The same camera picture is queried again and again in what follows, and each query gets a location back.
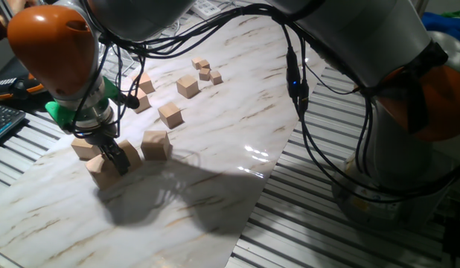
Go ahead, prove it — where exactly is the white power strip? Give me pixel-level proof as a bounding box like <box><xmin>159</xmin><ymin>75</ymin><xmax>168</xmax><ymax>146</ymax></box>
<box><xmin>191</xmin><ymin>0</ymin><xmax>223</xmax><ymax>20</ymax></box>

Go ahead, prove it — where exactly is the black computer keyboard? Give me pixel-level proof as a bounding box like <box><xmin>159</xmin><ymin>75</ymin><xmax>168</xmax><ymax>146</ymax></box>
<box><xmin>0</xmin><ymin>105</ymin><xmax>27</xmax><ymax>146</ymax></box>

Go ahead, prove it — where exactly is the aluminium profile beam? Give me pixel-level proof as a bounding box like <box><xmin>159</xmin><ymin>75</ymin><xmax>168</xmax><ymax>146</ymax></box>
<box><xmin>410</xmin><ymin>0</ymin><xmax>430</xmax><ymax>16</ymax></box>

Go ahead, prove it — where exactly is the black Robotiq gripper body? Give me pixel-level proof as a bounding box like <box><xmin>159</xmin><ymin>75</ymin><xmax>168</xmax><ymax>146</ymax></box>
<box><xmin>79</xmin><ymin>124</ymin><xmax>118</xmax><ymax>148</ymax></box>

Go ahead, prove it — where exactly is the clear plastic container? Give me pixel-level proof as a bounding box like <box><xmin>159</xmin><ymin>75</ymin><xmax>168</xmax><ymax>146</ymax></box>
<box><xmin>99</xmin><ymin>44</ymin><xmax>136</xmax><ymax>81</ymax></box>

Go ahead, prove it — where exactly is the large wooden cube block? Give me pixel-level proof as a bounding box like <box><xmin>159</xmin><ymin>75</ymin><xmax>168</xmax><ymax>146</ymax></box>
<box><xmin>140</xmin><ymin>130</ymin><xmax>172</xmax><ymax>163</ymax></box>
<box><xmin>71</xmin><ymin>136</ymin><xmax>103</xmax><ymax>162</ymax></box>
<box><xmin>176</xmin><ymin>74</ymin><xmax>200</xmax><ymax>100</ymax></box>
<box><xmin>117</xmin><ymin>139</ymin><xmax>144</xmax><ymax>173</ymax></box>
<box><xmin>134</xmin><ymin>88</ymin><xmax>152</xmax><ymax>115</ymax></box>
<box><xmin>84</xmin><ymin>153</ymin><xmax>122</xmax><ymax>191</ymax></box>
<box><xmin>157</xmin><ymin>101</ymin><xmax>185</xmax><ymax>130</ymax></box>
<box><xmin>132</xmin><ymin>72</ymin><xmax>156</xmax><ymax>95</ymax></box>

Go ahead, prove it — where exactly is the white marble pattern mat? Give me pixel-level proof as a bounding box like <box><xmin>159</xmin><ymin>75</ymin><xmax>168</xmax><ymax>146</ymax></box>
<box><xmin>0</xmin><ymin>14</ymin><xmax>328</xmax><ymax>268</ymax></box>

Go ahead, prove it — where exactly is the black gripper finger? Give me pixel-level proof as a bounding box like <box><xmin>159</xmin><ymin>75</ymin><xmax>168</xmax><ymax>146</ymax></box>
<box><xmin>99</xmin><ymin>139</ymin><xmax>131</xmax><ymax>176</ymax></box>

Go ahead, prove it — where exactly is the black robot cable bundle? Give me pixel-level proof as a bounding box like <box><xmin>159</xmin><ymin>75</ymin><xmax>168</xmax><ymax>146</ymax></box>
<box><xmin>64</xmin><ymin>1</ymin><xmax>460</xmax><ymax>205</ymax></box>

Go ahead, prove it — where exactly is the blue bag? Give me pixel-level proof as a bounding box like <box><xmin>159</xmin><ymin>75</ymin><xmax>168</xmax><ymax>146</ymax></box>
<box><xmin>421</xmin><ymin>10</ymin><xmax>460</xmax><ymax>42</ymax></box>

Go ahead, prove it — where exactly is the person's bare hand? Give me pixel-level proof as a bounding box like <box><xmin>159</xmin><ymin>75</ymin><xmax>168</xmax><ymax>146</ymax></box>
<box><xmin>6</xmin><ymin>0</ymin><xmax>37</xmax><ymax>14</ymax></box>

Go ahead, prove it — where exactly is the orange black teach pendant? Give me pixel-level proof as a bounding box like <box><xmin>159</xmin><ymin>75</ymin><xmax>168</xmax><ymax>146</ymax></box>
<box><xmin>0</xmin><ymin>55</ymin><xmax>47</xmax><ymax>102</ymax></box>

